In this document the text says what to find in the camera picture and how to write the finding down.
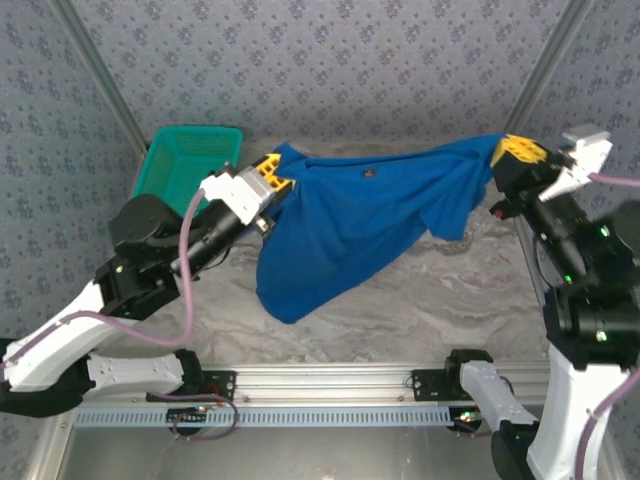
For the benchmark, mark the blue t-shirt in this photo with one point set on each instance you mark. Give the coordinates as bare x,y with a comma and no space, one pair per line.
350,225

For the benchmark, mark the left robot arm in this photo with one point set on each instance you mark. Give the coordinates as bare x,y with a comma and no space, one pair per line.
45,350

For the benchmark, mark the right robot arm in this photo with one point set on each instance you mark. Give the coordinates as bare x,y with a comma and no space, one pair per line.
565,400

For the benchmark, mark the teal plastic basket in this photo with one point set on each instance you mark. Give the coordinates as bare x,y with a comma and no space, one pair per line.
190,150

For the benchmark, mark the small circuit board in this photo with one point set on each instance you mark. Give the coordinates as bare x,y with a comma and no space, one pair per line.
187,416
467,419

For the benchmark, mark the grey metal base panel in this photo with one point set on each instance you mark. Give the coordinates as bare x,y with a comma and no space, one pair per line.
300,455

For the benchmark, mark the aluminium table side rail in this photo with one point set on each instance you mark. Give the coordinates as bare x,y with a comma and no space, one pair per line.
527,240

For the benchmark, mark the aluminium frame post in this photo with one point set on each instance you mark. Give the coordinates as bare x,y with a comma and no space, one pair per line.
547,65
105,75

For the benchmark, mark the thin aluminium table rail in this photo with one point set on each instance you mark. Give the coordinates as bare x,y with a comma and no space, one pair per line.
375,141

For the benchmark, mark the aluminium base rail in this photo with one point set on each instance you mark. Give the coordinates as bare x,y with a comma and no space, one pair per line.
325,382

